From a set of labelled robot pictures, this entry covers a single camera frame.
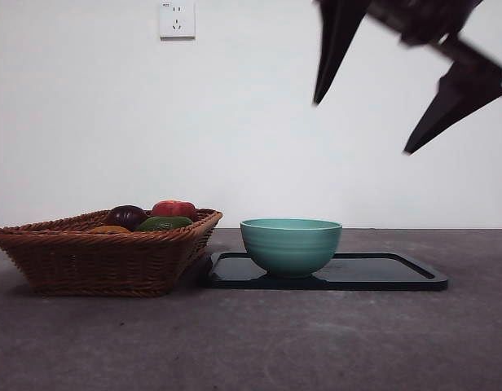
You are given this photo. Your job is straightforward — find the teal ribbed bowl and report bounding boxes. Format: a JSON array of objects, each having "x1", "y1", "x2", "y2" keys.
[{"x1": 239, "y1": 217, "x2": 343, "y2": 280}]

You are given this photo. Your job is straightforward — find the orange-brown kiwifruit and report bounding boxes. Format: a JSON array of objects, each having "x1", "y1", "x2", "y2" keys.
[{"x1": 87, "y1": 225, "x2": 133, "y2": 235}]

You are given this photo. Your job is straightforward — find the dark green rectangular tray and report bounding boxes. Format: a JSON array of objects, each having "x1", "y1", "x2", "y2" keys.
[{"x1": 200, "y1": 251, "x2": 450, "y2": 292}]

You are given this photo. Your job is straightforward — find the red apple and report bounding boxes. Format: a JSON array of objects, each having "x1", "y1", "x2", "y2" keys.
[{"x1": 150, "y1": 199, "x2": 198, "y2": 221}]

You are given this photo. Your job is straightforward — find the green avocado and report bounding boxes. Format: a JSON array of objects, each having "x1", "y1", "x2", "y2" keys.
[{"x1": 134, "y1": 215, "x2": 194, "y2": 233}]

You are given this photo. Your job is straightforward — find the dark purple plum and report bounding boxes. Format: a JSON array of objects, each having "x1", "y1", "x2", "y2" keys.
[{"x1": 105, "y1": 204, "x2": 148, "y2": 232}]

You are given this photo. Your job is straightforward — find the brown wicker basket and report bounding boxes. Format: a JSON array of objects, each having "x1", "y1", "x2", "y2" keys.
[{"x1": 0, "y1": 208, "x2": 224, "y2": 298}]

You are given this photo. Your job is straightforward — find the white wall socket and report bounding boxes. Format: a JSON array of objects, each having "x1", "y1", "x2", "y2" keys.
[{"x1": 159, "y1": 0, "x2": 196, "y2": 41}]

